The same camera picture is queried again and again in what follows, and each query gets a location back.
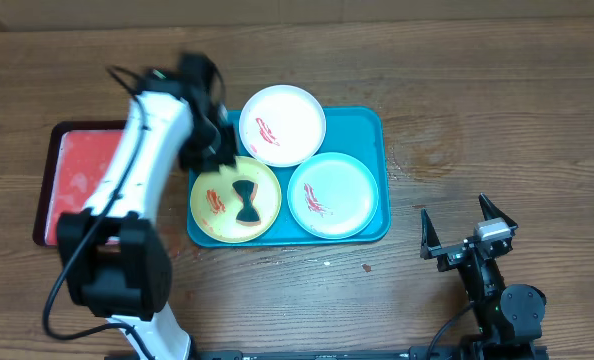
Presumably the dark red water tray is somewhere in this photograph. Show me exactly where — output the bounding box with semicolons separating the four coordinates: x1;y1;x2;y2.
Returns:
32;120;125;246

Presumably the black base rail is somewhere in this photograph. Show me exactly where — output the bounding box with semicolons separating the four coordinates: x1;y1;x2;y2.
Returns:
104;344;551;360

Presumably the white plate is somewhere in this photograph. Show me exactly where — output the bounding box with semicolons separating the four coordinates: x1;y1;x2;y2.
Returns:
238;85;327;167

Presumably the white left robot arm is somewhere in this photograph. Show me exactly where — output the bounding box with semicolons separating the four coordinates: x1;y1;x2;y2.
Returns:
42;53;237;359

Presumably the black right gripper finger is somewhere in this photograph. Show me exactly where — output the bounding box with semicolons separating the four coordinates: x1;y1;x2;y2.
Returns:
420;209;441;259
478;193;518;230

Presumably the yellow-green plate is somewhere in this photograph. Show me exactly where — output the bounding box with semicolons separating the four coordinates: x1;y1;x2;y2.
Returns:
190;156;282;244

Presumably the light blue plate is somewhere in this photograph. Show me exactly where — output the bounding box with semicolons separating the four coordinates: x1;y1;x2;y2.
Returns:
287;152;379;240

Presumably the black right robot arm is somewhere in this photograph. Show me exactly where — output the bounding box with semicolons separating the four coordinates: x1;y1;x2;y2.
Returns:
410;194;548;359

